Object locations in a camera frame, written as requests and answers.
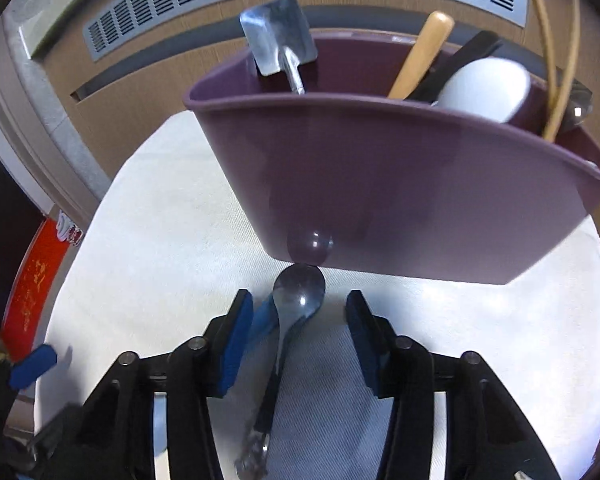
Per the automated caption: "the brown spoon with wooden handle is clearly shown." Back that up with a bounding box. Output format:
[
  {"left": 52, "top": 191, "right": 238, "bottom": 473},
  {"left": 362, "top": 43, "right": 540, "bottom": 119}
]
[{"left": 386, "top": 11, "right": 456, "bottom": 101}]

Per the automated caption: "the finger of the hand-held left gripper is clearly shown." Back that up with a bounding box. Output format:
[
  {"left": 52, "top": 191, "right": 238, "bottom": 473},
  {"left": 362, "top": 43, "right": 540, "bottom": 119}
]
[{"left": 7, "top": 342, "right": 58, "bottom": 392}]

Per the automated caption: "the black utensil handle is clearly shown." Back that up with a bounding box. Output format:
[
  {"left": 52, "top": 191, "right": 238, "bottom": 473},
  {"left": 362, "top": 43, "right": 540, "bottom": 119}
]
[{"left": 407, "top": 30, "right": 503, "bottom": 103}]

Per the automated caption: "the white ceramic spoon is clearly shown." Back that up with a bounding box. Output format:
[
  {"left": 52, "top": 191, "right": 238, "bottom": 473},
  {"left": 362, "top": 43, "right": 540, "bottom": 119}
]
[{"left": 432, "top": 57, "right": 533, "bottom": 125}]

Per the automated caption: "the thin metal utensil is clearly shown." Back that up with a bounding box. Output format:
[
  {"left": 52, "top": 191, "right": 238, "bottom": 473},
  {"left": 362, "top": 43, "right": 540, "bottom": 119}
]
[{"left": 555, "top": 82, "right": 595, "bottom": 133}]

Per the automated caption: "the red box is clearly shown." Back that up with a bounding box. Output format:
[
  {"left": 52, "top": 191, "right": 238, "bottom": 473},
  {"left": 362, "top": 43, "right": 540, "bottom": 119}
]
[{"left": 0, "top": 217, "right": 76, "bottom": 361}]

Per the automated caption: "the wooden cabinet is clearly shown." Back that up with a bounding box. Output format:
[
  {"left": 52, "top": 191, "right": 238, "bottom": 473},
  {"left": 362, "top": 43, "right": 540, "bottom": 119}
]
[{"left": 42, "top": 0, "right": 600, "bottom": 181}]

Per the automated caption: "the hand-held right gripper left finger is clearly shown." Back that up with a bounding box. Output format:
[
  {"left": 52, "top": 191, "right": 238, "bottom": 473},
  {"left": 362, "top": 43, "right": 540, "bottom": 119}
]
[{"left": 32, "top": 289, "right": 255, "bottom": 480}]

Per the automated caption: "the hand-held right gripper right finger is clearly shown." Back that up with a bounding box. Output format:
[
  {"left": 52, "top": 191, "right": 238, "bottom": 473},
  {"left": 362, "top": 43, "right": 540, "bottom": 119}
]
[{"left": 345, "top": 290, "right": 563, "bottom": 480}]

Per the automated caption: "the metal shovel-shaped spoon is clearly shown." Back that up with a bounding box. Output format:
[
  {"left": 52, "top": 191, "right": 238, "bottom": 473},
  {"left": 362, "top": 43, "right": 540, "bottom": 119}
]
[{"left": 239, "top": 0, "right": 318, "bottom": 96}]

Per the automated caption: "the purple plastic utensil holder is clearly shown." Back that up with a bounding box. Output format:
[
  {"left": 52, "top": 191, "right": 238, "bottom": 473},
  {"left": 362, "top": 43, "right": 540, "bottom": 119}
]
[{"left": 182, "top": 30, "right": 600, "bottom": 286}]

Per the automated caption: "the printed box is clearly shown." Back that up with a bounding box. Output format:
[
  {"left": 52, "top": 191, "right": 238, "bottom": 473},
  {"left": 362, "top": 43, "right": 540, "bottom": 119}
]
[{"left": 55, "top": 212, "right": 83, "bottom": 246}]

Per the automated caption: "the white tablecloth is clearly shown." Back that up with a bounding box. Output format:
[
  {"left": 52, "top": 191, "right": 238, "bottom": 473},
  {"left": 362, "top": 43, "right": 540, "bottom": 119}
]
[{"left": 32, "top": 110, "right": 600, "bottom": 480}]

